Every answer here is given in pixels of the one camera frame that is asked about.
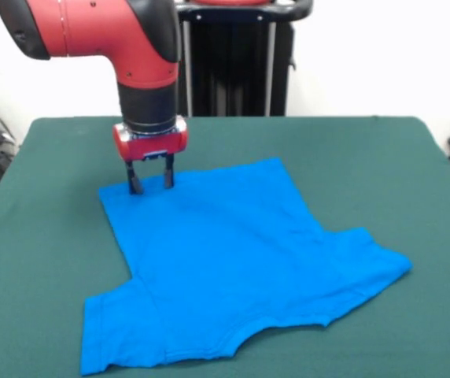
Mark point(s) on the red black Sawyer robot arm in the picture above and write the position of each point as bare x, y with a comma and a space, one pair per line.
103, 35

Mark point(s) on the blue shirt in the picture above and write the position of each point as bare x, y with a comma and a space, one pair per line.
217, 256

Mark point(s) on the dark green tablecloth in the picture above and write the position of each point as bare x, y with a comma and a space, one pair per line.
366, 177

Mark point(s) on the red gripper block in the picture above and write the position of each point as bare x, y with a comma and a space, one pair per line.
150, 145

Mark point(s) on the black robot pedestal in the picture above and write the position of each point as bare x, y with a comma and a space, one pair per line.
233, 59

